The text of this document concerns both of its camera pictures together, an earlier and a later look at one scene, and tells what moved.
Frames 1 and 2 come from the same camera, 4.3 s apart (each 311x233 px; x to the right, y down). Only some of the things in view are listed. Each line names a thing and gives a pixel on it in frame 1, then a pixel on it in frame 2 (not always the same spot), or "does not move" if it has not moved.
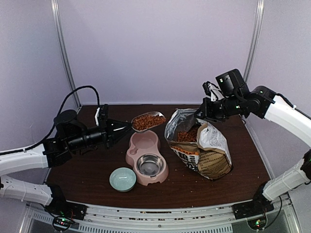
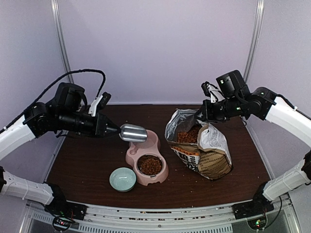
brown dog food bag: (198, 143) does not move
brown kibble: (146, 121) to (149, 164)
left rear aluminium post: (66, 49) does not move
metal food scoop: (147, 121) to (132, 133)
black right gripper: (206, 113) does not move
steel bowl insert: (150, 164) does not move
